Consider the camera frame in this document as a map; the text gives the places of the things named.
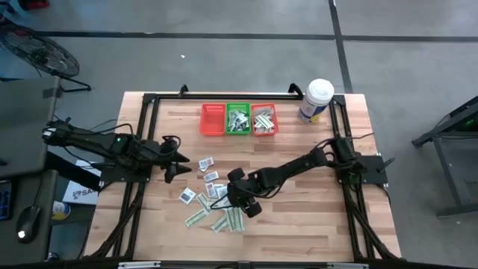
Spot black aluminium table frame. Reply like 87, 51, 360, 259
84, 82, 403, 269

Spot white printed box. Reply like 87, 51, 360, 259
62, 180, 101, 206

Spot black computer mouse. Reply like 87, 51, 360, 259
16, 205, 42, 244

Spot white blue wipes canister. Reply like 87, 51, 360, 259
297, 78, 335, 124

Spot black metal cart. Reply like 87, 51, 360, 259
412, 95, 478, 218

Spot black keyboard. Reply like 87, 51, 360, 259
0, 179, 14, 222

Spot dark grey desk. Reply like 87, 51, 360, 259
0, 170, 59, 267

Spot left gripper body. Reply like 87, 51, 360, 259
152, 136, 182, 184

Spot green plastic basket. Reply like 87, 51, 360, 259
225, 102, 252, 136

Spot yellow blue can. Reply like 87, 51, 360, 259
51, 200, 72, 221

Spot orange plastic basket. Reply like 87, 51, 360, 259
199, 103, 227, 137
249, 102, 280, 137

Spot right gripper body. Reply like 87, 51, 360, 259
226, 167, 262, 219

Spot black floor fan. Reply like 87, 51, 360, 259
0, 24, 93, 93

